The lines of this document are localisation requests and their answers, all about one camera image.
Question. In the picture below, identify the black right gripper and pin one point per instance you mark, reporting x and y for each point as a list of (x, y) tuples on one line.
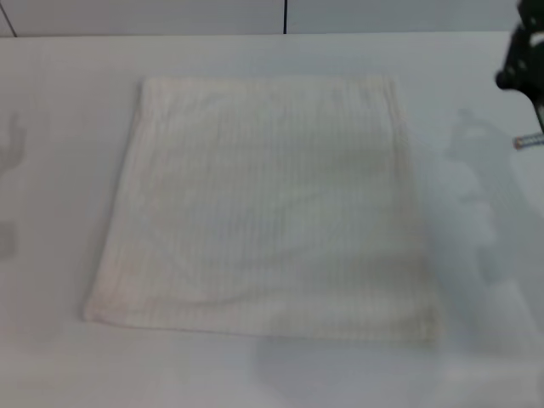
[(537, 108)]

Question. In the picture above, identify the white ribbed towel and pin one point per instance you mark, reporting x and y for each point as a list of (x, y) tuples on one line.
[(263, 204)]

